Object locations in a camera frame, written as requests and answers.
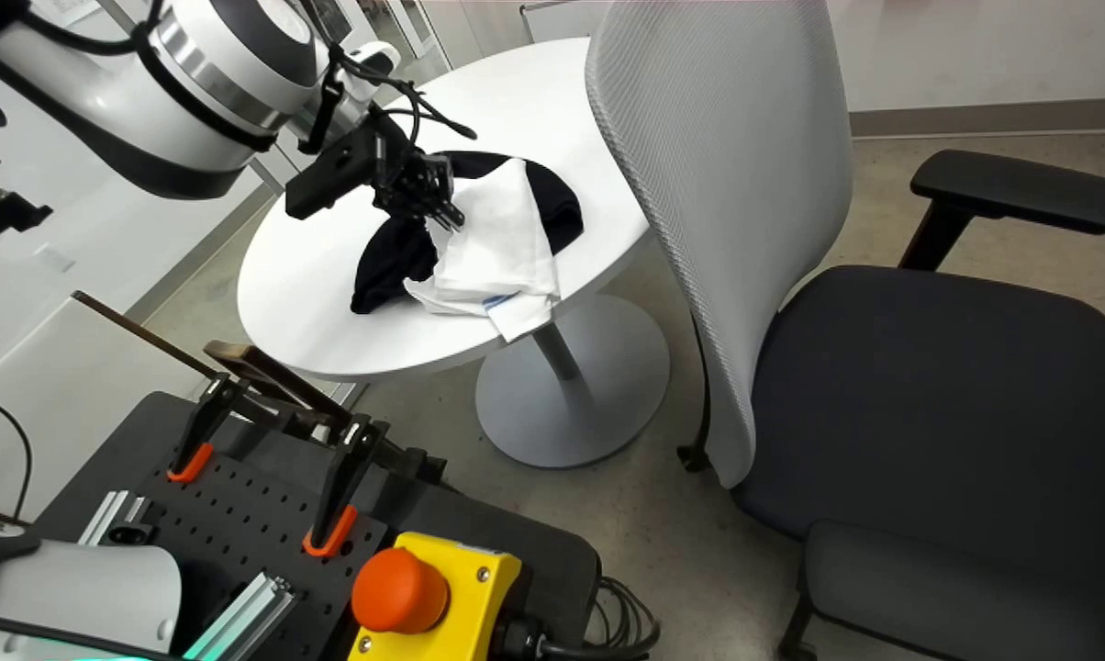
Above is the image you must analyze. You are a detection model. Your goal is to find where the short aluminium extrusion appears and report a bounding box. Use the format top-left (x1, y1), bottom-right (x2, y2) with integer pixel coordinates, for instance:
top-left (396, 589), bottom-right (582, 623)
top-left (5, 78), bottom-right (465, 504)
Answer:
top-left (77, 483), bottom-right (153, 550)

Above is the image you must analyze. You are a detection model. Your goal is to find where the grey mesh office chair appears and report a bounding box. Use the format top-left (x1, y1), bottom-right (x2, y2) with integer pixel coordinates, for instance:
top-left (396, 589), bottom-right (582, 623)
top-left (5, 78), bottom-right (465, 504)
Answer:
top-left (582, 0), bottom-right (1105, 661)

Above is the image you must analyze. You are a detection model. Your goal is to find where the long aluminium extrusion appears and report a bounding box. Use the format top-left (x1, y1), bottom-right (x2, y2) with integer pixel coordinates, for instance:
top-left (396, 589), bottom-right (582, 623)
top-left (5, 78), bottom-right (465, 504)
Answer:
top-left (178, 569), bottom-right (298, 661)

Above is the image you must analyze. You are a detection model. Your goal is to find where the yellow emergency stop box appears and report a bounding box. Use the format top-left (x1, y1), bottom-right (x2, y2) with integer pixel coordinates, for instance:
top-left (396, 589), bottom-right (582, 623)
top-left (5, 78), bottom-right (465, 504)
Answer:
top-left (344, 529), bottom-right (526, 661)

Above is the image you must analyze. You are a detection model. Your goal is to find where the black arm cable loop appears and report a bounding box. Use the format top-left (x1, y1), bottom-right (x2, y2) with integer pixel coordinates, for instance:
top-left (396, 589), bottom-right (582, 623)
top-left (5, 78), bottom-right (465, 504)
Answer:
top-left (383, 68), bottom-right (482, 141)

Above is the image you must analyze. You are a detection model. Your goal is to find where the round white pedestal table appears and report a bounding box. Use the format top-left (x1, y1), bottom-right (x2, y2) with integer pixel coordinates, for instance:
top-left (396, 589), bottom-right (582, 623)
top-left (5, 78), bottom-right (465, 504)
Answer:
top-left (230, 31), bottom-right (676, 474)

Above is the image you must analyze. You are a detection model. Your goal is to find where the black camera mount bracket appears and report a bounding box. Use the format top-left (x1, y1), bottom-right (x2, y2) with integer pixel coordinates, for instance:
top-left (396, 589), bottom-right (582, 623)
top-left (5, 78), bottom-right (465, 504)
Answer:
top-left (0, 141), bottom-right (56, 258)

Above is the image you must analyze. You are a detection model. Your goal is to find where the thin black cable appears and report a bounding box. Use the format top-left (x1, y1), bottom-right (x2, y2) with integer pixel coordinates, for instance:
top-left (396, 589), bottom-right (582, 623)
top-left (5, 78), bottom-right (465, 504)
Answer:
top-left (0, 381), bottom-right (38, 522)

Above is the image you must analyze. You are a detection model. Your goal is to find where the black emergency stop cable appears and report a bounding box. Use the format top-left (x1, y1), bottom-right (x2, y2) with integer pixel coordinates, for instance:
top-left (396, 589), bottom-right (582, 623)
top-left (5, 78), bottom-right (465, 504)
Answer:
top-left (498, 571), bottom-right (664, 661)

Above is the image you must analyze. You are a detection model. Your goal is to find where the orange handled bar clamp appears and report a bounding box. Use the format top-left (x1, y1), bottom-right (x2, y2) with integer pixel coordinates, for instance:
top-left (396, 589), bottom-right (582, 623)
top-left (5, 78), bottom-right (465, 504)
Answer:
top-left (162, 375), bottom-right (276, 492)
top-left (300, 417), bottom-right (393, 565)

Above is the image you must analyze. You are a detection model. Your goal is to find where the white cloth with blue print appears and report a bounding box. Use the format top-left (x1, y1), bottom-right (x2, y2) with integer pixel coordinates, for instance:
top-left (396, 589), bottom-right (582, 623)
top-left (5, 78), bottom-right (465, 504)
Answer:
top-left (401, 155), bottom-right (565, 343)

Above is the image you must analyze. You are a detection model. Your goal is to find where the black chair armrest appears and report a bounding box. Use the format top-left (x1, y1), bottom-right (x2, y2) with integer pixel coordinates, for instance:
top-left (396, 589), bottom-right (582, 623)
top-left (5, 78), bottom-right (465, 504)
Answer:
top-left (895, 146), bottom-right (1105, 276)

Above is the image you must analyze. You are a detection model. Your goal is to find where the black cloth with white stripes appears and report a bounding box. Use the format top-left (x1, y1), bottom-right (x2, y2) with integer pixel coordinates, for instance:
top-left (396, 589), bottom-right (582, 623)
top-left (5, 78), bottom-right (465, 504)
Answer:
top-left (350, 146), bottom-right (586, 320)

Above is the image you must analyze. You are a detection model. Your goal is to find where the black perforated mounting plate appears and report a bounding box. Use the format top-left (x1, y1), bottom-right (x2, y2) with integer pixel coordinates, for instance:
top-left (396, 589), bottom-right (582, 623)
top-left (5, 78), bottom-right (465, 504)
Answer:
top-left (32, 389), bottom-right (607, 661)

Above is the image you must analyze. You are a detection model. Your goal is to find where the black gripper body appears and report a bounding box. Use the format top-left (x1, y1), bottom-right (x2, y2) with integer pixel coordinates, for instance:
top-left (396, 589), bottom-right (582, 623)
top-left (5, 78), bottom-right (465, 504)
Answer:
top-left (357, 107), bottom-right (451, 211)

